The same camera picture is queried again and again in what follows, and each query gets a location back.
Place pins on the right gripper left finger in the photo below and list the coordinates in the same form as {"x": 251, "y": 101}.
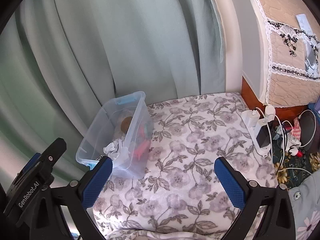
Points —
{"x": 80, "y": 197}

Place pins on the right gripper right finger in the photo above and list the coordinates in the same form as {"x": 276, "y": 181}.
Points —
{"x": 247, "y": 195}

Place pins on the white paper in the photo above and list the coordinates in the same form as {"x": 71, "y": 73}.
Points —
{"x": 116, "y": 150}

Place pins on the pink hair roller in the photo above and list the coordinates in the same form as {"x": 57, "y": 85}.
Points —
{"x": 141, "y": 149}

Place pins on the clear plastic storage box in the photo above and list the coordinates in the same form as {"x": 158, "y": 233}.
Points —
{"x": 105, "y": 128}

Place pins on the black charger block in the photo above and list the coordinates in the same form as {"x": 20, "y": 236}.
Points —
{"x": 263, "y": 137}

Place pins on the floral fleece blanket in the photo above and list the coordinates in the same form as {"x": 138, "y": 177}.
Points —
{"x": 179, "y": 196}

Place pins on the white power strip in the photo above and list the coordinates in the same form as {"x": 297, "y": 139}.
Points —
{"x": 253, "y": 133}

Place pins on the white charger adapter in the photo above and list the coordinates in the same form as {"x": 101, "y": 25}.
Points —
{"x": 269, "y": 114}
{"x": 252, "y": 118}

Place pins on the green curtain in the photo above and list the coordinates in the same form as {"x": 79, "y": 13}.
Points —
{"x": 61, "y": 60}

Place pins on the beige lace furniture cover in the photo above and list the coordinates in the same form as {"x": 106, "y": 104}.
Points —
{"x": 289, "y": 39}

